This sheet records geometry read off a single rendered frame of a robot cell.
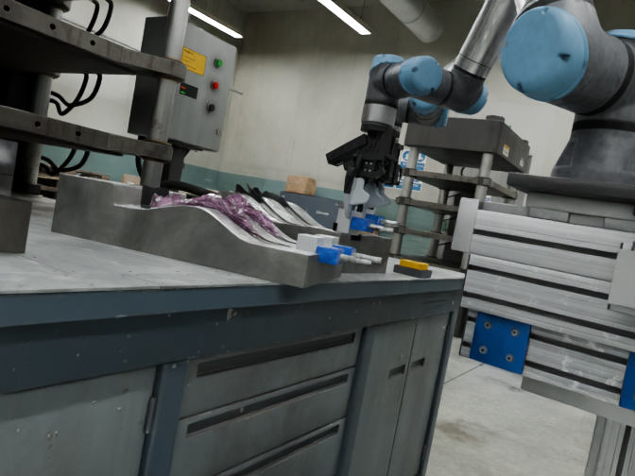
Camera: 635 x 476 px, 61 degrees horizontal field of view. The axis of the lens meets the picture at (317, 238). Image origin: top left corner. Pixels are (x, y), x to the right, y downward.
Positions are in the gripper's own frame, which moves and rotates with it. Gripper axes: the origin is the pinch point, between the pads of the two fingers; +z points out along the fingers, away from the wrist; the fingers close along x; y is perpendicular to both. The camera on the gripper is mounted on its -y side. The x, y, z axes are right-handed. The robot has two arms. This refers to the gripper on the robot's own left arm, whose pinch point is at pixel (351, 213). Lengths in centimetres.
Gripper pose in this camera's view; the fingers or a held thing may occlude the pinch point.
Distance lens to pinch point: 123.4
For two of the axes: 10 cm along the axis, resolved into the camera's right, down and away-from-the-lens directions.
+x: 5.4, 0.6, 8.4
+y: 8.2, 1.8, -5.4
